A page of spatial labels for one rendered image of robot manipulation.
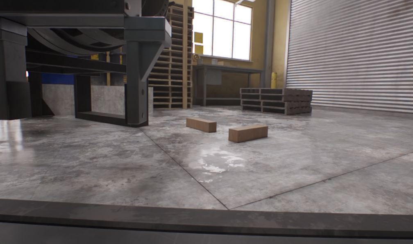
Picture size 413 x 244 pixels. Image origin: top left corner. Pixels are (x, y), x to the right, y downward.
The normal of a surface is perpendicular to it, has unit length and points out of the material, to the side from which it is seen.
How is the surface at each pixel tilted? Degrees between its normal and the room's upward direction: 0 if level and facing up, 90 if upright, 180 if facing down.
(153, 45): 90
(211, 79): 90
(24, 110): 90
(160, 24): 90
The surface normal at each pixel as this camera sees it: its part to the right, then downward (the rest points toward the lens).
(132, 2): 1.00, 0.03
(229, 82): 0.47, 0.11
